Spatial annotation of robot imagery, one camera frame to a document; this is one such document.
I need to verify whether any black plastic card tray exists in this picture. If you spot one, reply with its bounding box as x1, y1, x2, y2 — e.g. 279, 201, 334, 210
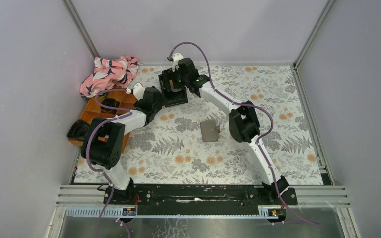
158, 70, 188, 107

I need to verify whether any orange compartment organizer tray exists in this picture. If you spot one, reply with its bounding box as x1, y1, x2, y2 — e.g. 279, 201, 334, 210
68, 87, 137, 147

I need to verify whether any dark rolled belt upper compartment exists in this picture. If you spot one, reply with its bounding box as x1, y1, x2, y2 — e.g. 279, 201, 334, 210
100, 98, 120, 114

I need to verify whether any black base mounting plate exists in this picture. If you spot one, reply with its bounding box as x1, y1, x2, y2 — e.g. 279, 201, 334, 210
103, 184, 298, 216

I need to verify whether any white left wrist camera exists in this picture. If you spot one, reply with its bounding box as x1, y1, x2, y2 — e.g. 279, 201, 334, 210
126, 82, 146, 101

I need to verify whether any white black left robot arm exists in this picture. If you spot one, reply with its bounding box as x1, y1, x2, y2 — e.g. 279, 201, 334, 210
81, 84, 165, 204

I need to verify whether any dark rolled belt outside tray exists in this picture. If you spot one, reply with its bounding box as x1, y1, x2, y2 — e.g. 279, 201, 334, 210
67, 119, 90, 141

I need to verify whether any pink navy patterned cloth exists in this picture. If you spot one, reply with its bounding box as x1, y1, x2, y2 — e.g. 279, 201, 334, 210
79, 56, 139, 99

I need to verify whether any floral patterned table mat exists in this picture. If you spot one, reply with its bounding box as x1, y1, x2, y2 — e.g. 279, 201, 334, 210
73, 64, 325, 186

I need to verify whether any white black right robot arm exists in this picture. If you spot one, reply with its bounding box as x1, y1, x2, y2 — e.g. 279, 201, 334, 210
166, 54, 289, 204

